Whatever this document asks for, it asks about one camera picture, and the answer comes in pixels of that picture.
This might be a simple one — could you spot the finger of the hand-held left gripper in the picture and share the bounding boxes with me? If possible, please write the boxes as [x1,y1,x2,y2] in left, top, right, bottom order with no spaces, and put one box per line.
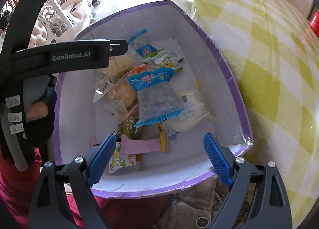
[109,39,129,58]

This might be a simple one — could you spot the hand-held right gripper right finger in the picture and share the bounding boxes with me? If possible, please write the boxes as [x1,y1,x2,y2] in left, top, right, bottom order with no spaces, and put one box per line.
[203,133,292,229]

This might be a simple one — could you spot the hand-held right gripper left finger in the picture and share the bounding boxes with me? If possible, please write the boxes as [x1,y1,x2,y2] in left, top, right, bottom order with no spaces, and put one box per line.
[28,133,117,229]

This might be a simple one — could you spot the pale bread packet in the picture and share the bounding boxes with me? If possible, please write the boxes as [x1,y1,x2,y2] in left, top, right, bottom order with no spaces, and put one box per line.
[103,56,132,82]

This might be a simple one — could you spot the white green lemon packet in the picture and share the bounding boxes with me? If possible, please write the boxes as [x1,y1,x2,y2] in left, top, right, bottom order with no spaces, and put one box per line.
[150,49,183,73]
[108,142,143,174]

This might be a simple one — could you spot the blue white snack packet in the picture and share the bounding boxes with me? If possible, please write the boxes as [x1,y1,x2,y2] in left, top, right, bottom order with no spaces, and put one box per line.
[128,29,158,60]

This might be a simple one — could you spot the green cake packet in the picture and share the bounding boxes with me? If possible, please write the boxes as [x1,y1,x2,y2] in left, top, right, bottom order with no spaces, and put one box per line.
[117,117,143,137]

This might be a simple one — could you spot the pink and black snack packet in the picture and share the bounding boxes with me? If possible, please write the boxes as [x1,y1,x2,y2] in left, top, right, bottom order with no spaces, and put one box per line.
[120,134,172,155]

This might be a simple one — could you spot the orange bread packet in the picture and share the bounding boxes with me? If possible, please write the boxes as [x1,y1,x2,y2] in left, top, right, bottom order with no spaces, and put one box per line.
[109,65,150,111]

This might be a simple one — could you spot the clear white snack packet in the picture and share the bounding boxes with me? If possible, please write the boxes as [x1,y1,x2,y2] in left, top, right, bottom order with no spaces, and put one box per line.
[108,99,130,118]

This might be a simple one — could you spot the clear yellow edged cake packet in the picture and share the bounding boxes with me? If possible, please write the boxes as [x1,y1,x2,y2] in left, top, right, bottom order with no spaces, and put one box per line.
[157,79,217,153]

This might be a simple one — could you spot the large blue pig snack packet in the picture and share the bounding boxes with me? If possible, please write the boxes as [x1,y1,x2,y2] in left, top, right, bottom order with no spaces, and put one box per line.
[125,67,187,127]

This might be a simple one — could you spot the purple edged cardboard box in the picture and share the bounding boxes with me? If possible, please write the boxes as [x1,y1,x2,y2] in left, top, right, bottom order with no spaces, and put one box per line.
[53,0,254,198]

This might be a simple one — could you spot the person's left hand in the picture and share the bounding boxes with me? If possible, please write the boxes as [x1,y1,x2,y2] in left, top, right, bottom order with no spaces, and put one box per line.
[23,87,58,149]

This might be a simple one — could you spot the beige padded carved chair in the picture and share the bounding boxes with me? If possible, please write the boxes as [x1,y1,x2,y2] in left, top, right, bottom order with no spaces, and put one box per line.
[25,0,76,48]

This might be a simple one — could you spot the grey quilted cloth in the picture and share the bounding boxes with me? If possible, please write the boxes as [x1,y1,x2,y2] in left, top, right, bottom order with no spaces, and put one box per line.
[164,175,252,229]

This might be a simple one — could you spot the dark round button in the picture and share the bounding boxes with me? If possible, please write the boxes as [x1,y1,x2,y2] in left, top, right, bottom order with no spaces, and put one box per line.
[195,216,210,229]

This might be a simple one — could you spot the person's red clothing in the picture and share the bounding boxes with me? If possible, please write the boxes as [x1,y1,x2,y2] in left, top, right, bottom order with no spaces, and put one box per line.
[0,144,175,229]

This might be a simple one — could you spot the yellow checked tablecloth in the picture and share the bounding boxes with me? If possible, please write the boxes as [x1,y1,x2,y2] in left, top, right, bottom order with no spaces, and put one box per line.
[162,0,319,229]

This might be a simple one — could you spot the red thermos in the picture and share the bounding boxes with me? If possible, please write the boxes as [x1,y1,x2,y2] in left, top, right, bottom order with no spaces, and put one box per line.
[308,11,319,32]

